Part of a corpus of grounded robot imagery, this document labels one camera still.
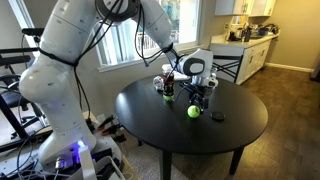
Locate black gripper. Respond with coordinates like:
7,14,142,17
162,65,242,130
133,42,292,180
187,75,215,114

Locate green tennis ball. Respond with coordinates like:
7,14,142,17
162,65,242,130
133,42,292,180
187,105,201,119

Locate robot base mounting platform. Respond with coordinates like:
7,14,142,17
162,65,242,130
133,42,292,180
0,110,142,180

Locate black round lid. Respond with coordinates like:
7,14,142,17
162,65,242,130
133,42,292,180
210,111,226,122

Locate black round table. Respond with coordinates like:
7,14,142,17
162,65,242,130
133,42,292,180
114,73,269,180

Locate clear round glass jar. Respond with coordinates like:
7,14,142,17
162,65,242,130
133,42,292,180
152,75,165,91

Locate black cross-back chair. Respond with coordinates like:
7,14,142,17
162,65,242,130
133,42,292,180
211,53,244,84

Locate white kitchen counter cabinet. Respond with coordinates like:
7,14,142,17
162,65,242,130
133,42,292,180
209,32,280,86

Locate silver kettle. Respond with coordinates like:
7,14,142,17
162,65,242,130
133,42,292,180
234,27,244,41

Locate black bottle on counter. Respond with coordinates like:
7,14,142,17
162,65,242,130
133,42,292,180
243,26,253,43

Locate blue bowl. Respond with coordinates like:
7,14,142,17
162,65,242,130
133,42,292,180
258,27,270,37

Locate black office chair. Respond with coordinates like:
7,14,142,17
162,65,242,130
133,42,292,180
0,46,44,134

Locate black metal stand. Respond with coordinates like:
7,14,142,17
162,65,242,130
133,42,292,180
0,94,31,142

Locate orange handled black clamp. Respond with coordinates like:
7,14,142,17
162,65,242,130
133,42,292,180
96,114,116,131
101,123,123,137

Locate white wall cabinets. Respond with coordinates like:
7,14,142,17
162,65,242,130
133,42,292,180
214,0,278,18

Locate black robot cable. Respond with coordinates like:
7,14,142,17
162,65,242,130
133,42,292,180
37,0,188,121

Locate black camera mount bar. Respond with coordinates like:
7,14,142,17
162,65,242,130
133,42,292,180
21,27,46,37

